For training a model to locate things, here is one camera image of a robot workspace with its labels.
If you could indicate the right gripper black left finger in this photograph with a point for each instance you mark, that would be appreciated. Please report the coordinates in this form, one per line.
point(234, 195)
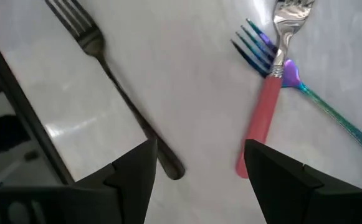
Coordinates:
point(137, 174)

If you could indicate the black metal fork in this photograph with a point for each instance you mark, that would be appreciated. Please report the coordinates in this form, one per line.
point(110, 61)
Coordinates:
point(91, 42)

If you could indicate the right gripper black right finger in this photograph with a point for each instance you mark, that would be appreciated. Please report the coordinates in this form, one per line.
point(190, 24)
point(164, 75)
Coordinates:
point(277, 180)

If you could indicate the black aluminium table frame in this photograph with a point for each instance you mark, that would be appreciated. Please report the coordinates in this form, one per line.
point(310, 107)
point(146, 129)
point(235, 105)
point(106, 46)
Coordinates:
point(32, 124)

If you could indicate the iridescent blue-purple fork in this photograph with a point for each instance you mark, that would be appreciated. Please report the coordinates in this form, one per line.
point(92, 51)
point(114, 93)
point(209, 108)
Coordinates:
point(291, 73)

